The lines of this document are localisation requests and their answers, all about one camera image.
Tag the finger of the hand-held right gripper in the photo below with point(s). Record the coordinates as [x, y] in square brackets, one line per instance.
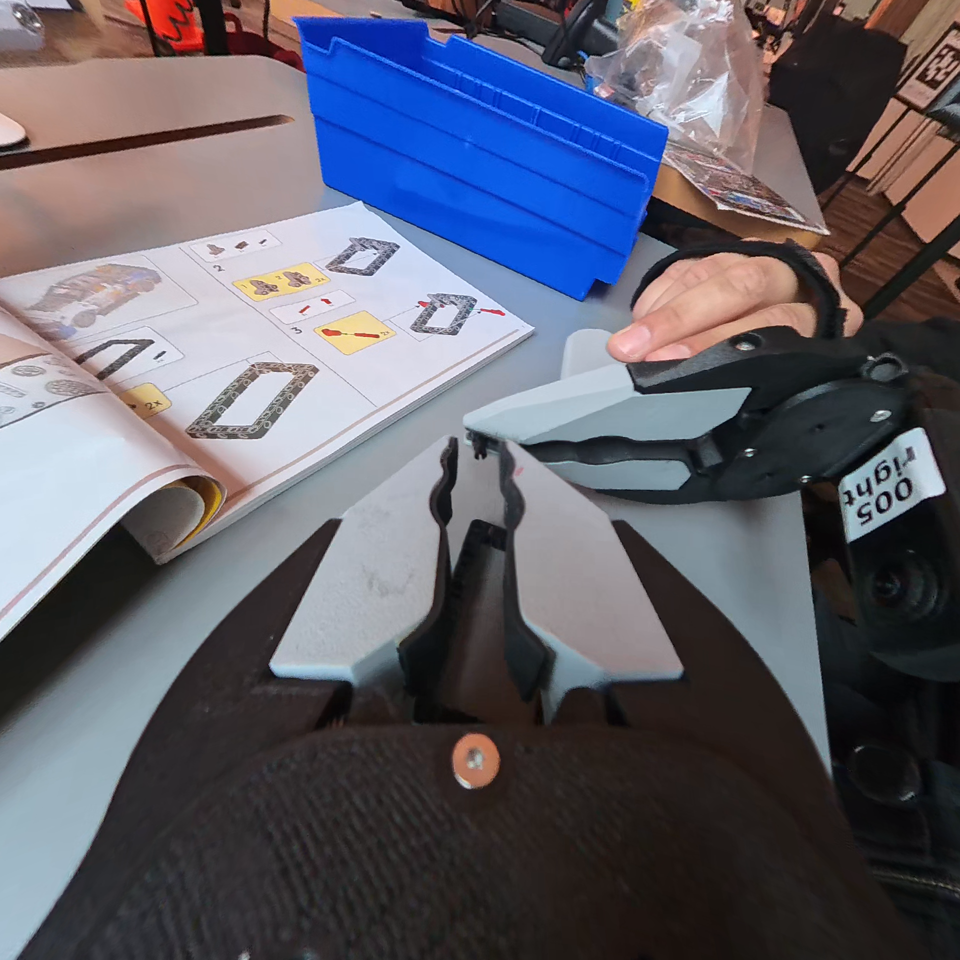
[585, 409]
[637, 474]

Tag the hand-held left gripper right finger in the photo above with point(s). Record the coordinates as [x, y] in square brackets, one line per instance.
[592, 592]

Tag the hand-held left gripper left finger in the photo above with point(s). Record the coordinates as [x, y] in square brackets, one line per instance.
[360, 585]

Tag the small black lego pin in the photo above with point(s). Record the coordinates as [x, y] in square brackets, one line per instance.
[478, 448]

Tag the black rectangular lego frame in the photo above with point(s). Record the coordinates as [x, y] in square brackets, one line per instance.
[480, 540]

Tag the lego instruction booklet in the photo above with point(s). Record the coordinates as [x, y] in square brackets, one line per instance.
[300, 375]

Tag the person's right hand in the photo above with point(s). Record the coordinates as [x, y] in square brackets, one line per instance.
[720, 300]

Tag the printed sticker sheet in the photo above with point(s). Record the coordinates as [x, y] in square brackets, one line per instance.
[750, 195]

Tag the blue plastic bin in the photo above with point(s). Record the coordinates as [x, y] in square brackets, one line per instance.
[487, 165]

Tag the black chair back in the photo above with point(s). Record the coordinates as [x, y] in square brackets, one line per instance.
[840, 97]

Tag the clear plastic bag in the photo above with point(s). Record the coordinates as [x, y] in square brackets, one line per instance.
[690, 75]

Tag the black white marker sign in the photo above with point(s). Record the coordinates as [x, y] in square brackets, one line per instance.
[934, 71]

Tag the orange plastic object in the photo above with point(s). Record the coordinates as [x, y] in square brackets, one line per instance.
[169, 26]

